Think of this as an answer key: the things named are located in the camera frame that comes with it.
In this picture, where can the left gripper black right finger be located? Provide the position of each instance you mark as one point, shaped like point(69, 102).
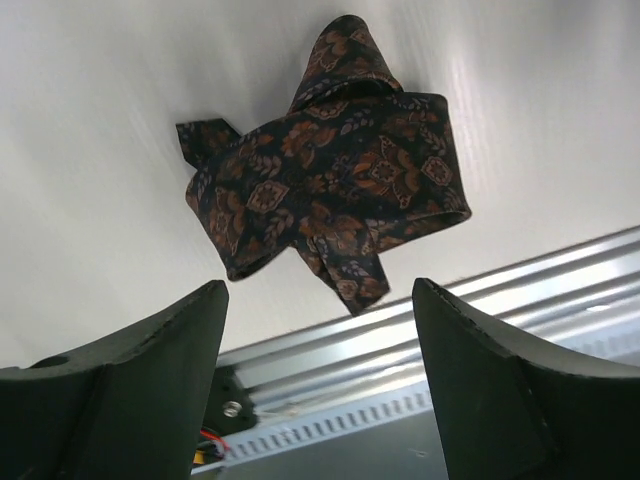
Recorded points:
point(510, 405)

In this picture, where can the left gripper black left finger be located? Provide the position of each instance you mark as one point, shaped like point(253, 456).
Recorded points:
point(127, 406)

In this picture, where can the dark brown floral tie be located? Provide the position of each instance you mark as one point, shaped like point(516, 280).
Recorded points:
point(356, 167)

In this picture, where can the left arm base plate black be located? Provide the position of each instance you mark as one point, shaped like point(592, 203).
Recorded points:
point(229, 408)

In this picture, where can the white slotted cable duct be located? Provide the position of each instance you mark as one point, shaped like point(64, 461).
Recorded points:
point(365, 404)

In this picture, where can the aluminium mounting rail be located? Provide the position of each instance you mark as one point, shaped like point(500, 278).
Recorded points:
point(585, 298)

